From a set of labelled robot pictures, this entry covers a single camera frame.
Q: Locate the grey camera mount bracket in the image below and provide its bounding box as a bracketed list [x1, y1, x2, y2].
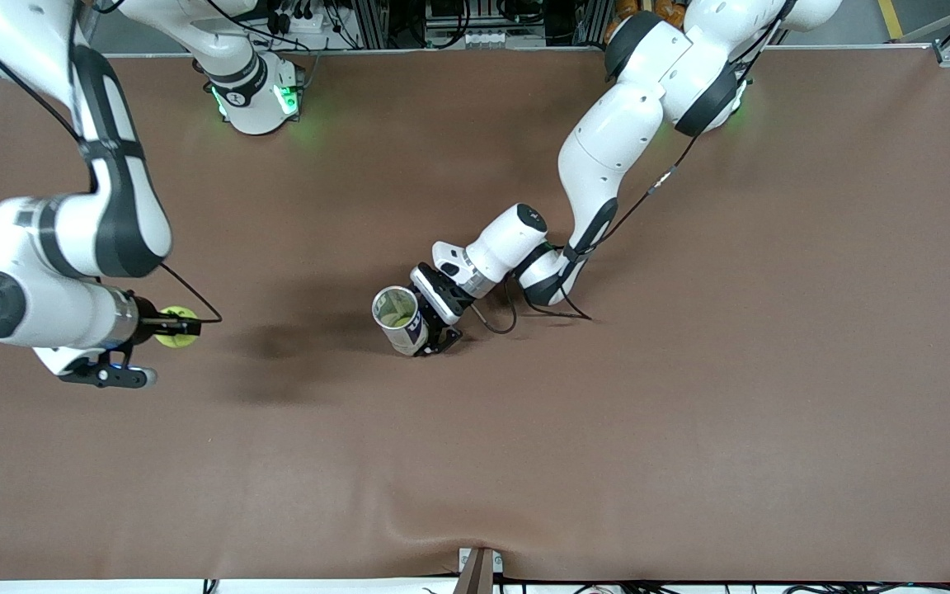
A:
[457, 546, 506, 594]

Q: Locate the white power strip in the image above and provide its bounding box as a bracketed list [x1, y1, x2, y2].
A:
[265, 0, 336, 38]

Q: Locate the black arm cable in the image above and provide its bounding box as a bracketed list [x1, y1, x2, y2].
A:
[0, 0, 224, 324]
[475, 0, 789, 335]

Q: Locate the grey black bar camera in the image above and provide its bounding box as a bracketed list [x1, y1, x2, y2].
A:
[59, 361, 157, 389]

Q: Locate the aluminium rack frame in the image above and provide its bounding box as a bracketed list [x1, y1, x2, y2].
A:
[343, 0, 616, 50]

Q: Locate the orange netted bag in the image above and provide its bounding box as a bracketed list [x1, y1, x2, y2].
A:
[604, 0, 690, 42]

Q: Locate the brown table mat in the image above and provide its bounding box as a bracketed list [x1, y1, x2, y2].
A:
[0, 45, 950, 582]

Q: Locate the tennis ball Wilson print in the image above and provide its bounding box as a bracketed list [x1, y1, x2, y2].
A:
[153, 306, 200, 348]

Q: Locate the white blue tennis ball can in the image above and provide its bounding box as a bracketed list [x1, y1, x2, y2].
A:
[371, 285, 433, 357]

